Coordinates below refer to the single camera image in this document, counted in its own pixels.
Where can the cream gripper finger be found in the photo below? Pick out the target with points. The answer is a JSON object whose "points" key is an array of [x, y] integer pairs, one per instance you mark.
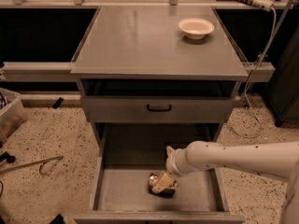
{"points": [[163, 183]]}

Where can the crushed orange can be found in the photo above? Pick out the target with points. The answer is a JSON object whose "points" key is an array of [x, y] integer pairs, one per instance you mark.
{"points": [[164, 194]]}

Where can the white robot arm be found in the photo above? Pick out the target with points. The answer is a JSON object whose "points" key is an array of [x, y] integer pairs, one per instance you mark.
{"points": [[279, 161]]}

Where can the open grey lower drawer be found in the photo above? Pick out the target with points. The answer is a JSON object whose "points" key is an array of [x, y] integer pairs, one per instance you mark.
{"points": [[128, 155]]}

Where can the closed grey drawer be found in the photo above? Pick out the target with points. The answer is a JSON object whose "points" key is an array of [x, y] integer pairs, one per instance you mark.
{"points": [[134, 110]]}

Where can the grey drawer cabinet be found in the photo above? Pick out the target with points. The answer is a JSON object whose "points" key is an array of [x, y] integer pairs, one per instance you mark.
{"points": [[139, 51]]}

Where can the small black floor object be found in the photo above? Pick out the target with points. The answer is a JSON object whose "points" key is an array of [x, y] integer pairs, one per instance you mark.
{"points": [[58, 103]]}

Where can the white bowl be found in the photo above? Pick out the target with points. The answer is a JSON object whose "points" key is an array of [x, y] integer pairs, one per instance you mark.
{"points": [[195, 29]]}

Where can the clear plastic bin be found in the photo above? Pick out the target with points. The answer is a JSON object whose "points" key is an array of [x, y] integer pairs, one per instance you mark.
{"points": [[12, 113]]}

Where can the black drawer handle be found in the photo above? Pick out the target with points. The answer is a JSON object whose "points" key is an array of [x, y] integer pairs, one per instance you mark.
{"points": [[159, 108]]}

